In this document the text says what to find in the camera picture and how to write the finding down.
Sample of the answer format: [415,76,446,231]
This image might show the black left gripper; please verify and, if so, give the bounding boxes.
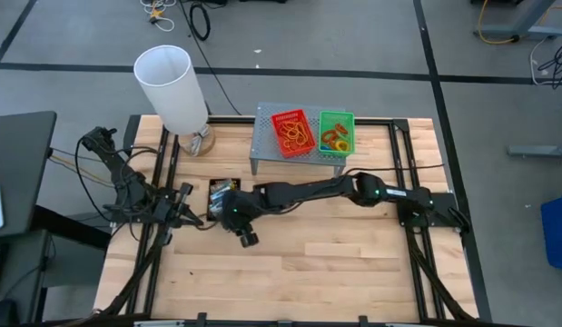
[149,182,205,230]

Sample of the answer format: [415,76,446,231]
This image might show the black plastic basket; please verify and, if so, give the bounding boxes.
[206,177,242,223]

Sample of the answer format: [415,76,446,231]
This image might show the red plastic basket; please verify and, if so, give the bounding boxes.
[270,108,319,160]

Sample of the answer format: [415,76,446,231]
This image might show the green plastic basket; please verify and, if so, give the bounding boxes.
[317,110,357,158]

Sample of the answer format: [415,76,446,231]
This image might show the black side desk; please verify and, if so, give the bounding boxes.
[0,110,58,243]

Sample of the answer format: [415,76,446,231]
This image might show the grey perforated metal shelf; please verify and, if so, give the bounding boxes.
[249,101,348,177]

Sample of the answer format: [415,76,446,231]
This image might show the white cylindrical table lamp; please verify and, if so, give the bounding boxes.
[133,44,216,158]

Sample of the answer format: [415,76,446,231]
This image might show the grey floor foot bar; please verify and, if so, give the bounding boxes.
[508,144,562,159]

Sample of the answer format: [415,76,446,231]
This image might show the blue storage bin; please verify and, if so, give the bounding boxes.
[539,190,562,273]

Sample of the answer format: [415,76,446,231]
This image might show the grey table stand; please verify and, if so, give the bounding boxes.
[472,0,562,40]

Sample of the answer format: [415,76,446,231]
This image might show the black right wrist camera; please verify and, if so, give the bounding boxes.
[237,228,261,249]

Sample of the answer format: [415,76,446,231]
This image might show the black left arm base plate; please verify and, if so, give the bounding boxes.
[111,188,176,224]

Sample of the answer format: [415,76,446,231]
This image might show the left arm supply cables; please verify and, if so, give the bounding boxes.
[50,147,127,188]

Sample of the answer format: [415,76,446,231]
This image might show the black lamp cord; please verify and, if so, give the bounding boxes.
[177,0,243,117]

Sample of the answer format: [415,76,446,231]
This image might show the black coiled floor cable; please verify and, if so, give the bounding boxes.
[189,2,212,42]

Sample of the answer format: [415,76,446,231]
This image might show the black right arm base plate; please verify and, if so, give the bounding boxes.
[397,192,459,228]

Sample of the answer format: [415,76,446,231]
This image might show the white floor cable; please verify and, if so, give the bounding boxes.
[139,0,178,34]

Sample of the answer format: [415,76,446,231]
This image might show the yellow floor cable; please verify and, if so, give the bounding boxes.
[478,0,520,46]

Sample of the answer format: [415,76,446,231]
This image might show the black floor cable tangle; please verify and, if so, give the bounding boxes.
[537,37,562,90]

